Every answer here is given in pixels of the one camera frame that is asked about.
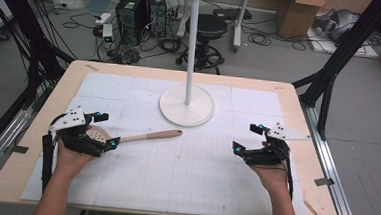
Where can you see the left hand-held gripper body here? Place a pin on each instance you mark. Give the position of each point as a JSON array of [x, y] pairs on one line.
[[70, 120]]

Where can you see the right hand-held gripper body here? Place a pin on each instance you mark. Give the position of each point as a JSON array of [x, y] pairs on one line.
[[278, 132]]

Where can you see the wooden slotted spatula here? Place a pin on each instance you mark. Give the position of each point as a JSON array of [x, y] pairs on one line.
[[150, 135]]

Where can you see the person's left hand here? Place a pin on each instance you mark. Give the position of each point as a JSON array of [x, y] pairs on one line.
[[70, 163]]

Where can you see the person's right hand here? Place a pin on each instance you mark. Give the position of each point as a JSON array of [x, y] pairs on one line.
[[274, 177]]

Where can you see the grey tape piece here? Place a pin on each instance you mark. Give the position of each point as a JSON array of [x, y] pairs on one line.
[[19, 149], [324, 182]]

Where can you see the white gridded mat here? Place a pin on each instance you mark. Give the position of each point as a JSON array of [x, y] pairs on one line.
[[181, 173]]

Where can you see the white hook stand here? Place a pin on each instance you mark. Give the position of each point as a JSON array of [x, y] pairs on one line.
[[187, 104]]

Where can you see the white power adapter box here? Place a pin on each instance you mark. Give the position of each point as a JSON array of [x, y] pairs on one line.
[[107, 32]]

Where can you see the thin wooden stick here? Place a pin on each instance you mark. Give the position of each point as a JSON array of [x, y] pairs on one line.
[[314, 212]]

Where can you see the white power strip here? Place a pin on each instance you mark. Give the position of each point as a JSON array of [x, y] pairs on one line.
[[103, 18]]

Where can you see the large black computer tower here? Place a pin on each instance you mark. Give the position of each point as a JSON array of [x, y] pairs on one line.
[[130, 17]]

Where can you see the white stand leg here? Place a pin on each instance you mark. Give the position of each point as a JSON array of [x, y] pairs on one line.
[[240, 20]]

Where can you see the black round stool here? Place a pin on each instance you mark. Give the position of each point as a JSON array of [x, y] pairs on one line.
[[207, 28]]

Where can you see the tall cardboard box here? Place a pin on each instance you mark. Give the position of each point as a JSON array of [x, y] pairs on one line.
[[297, 17]]

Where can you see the small black computer tower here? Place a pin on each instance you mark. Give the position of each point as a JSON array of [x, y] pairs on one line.
[[157, 15]]

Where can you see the flat black device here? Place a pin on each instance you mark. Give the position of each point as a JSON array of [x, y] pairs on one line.
[[232, 13]]

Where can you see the black metal frame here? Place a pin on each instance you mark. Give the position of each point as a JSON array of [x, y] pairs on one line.
[[342, 56]]

